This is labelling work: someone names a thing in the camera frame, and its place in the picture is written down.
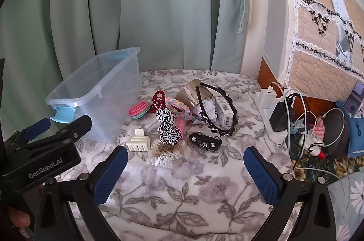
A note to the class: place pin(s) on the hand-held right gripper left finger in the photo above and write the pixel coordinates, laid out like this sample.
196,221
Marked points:
109,178

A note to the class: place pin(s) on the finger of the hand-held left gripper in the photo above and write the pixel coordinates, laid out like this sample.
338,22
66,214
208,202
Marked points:
37,128
74,127

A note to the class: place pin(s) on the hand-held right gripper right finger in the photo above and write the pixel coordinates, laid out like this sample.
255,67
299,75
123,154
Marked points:
263,178

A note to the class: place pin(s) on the clear plastic storage container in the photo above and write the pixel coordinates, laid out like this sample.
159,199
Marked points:
93,93

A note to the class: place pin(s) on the small cardboard box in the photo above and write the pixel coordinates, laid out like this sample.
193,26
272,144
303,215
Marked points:
224,113

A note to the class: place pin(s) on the leopard print scrunchie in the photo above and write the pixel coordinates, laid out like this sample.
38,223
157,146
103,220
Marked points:
167,124

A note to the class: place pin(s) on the white paper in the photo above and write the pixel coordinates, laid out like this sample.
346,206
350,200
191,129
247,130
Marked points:
209,111

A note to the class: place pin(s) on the red hair claw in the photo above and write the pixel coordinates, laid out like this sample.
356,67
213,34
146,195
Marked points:
157,99

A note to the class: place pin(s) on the pastel braided headband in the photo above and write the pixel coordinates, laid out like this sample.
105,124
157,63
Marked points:
175,107

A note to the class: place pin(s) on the brown packing tape roll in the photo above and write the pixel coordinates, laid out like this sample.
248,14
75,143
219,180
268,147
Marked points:
189,93

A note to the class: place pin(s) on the person's left hand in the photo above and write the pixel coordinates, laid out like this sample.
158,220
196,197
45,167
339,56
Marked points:
18,219

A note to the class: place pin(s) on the cream hair claw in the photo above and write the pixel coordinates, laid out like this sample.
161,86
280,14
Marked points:
138,141

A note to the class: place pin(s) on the bag of cotton swabs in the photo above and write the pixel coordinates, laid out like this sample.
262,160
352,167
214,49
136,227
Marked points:
163,160

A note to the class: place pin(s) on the white bottle with red cap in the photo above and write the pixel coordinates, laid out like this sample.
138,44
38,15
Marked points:
312,148

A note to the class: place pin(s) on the white power strip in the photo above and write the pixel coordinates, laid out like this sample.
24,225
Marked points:
266,118

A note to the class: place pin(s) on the black charger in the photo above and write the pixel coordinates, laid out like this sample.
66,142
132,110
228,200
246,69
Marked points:
281,116

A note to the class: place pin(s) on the card of bobby pins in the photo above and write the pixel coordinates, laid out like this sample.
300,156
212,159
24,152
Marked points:
167,147

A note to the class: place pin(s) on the floral blanket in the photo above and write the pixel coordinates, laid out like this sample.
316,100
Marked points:
199,195

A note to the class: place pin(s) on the black car-shaped hair clip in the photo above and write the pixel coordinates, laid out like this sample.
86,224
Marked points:
206,141

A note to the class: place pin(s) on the pink striped cloth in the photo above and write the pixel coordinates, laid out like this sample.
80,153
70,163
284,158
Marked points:
320,130

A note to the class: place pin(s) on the white charger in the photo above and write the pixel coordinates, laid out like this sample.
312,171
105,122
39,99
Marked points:
267,97

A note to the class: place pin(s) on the grey daisy print cloth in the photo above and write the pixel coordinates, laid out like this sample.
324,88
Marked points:
347,201

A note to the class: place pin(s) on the dark round pouch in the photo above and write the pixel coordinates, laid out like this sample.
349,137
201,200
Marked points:
334,127

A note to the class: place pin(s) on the black flower headband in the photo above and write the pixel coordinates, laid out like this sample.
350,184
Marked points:
202,113

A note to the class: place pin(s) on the pink comb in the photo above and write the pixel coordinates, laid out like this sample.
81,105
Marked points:
181,124

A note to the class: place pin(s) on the blue cloth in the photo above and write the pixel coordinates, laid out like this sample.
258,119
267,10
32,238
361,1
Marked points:
355,138

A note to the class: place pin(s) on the brown wooden furniture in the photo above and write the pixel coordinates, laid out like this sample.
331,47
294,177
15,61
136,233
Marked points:
270,70

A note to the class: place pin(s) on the smartphone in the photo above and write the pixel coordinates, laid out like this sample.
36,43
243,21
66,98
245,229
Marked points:
354,101

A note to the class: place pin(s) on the green curtain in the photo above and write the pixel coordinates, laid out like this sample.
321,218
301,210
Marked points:
142,2

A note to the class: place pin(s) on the grey pocket item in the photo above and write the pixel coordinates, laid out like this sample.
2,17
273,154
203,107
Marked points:
342,45

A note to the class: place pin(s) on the beige quilted lace cover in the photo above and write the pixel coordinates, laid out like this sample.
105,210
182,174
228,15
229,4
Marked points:
318,30

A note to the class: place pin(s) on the white paper slip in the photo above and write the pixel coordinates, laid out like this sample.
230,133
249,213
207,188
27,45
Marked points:
339,6

